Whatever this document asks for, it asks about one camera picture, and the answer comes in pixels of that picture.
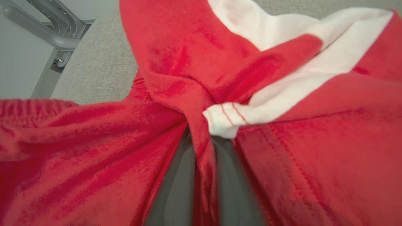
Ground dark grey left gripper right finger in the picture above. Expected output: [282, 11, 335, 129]
[213, 136, 265, 226]

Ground grey aluminium post curved feet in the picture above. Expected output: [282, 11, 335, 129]
[0, 0, 95, 100]

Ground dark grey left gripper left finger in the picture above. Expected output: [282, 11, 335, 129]
[144, 126, 197, 226]

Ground red shorts with white band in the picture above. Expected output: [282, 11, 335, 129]
[0, 0, 402, 226]

